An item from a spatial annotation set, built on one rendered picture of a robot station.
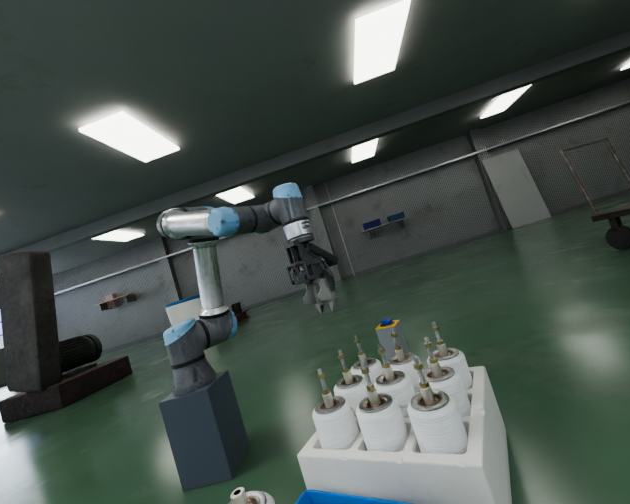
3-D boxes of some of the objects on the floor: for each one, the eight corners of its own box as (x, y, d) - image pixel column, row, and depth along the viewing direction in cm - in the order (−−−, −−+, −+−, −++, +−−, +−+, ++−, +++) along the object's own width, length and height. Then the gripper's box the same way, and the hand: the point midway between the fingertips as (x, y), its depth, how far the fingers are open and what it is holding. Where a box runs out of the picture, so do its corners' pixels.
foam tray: (319, 534, 69) (296, 455, 70) (374, 429, 103) (358, 377, 104) (518, 575, 50) (482, 465, 51) (506, 429, 84) (484, 365, 85)
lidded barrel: (190, 345, 485) (177, 302, 488) (223, 335, 478) (211, 291, 482) (169, 357, 427) (154, 308, 431) (206, 346, 421) (192, 296, 425)
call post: (403, 418, 104) (374, 329, 106) (407, 407, 110) (380, 323, 112) (424, 418, 101) (394, 326, 102) (427, 406, 107) (399, 320, 108)
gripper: (274, 247, 84) (297, 322, 83) (302, 235, 77) (327, 317, 76) (296, 242, 91) (317, 312, 90) (323, 231, 84) (347, 307, 83)
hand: (327, 306), depth 85 cm, fingers open, 3 cm apart
